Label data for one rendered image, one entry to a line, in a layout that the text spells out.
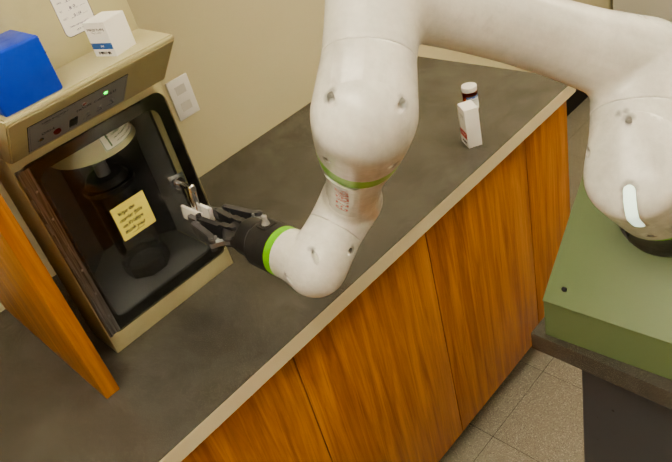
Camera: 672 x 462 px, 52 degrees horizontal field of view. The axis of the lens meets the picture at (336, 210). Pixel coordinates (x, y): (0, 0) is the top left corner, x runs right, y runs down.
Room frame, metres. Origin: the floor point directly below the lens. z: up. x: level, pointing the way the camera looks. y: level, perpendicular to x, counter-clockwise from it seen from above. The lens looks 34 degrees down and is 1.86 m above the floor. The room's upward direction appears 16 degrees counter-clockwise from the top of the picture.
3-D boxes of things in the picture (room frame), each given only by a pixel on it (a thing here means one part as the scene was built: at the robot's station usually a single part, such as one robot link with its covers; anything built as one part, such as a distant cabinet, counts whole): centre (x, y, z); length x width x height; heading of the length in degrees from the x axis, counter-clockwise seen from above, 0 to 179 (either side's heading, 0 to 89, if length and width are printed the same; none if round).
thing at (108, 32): (1.17, 0.29, 1.54); 0.05 x 0.05 x 0.06; 54
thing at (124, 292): (1.16, 0.38, 1.19); 0.30 x 0.01 x 0.40; 128
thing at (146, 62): (1.12, 0.35, 1.46); 0.32 x 0.11 x 0.10; 128
